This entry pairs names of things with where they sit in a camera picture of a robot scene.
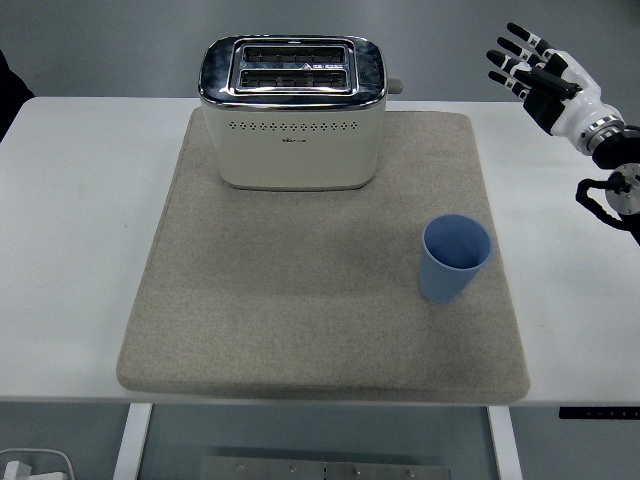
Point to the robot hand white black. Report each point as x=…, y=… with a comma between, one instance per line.
x=575, y=95

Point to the blue plastic cup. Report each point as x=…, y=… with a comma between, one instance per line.
x=445, y=280

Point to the white chrome toaster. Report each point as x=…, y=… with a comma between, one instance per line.
x=295, y=150

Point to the black table control panel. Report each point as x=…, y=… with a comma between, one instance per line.
x=600, y=413

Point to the beige felt mat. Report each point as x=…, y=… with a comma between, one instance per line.
x=300, y=300

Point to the white table leg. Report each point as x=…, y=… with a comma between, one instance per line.
x=131, y=440
x=505, y=445

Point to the grey metal plate with screws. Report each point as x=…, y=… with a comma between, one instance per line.
x=325, y=470

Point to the person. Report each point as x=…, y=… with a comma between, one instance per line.
x=10, y=95

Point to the white plug adapter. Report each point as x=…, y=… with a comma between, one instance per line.
x=15, y=472

